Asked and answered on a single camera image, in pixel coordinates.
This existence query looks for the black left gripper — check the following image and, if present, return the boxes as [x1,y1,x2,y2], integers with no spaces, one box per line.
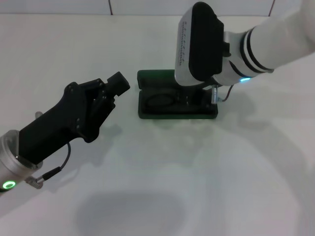
[18,71,130,164]

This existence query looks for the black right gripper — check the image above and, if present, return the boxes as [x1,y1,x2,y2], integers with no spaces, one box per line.
[178,86,210,107]

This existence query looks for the green glasses case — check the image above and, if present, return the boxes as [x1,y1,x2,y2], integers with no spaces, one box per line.
[136,69,219,120]

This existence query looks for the black glasses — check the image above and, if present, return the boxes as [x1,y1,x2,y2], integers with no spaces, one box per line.
[146,92,183,110]

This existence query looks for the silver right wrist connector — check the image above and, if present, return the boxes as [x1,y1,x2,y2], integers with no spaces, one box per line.
[211,85,220,105]

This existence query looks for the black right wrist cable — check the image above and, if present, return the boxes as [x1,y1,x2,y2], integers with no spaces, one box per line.
[218,85,234,103]

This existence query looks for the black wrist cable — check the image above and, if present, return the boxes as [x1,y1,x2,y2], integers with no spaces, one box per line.
[24,142,72,189]
[218,85,234,103]

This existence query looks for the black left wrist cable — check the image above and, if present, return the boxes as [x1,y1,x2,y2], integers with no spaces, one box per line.
[24,142,72,189]

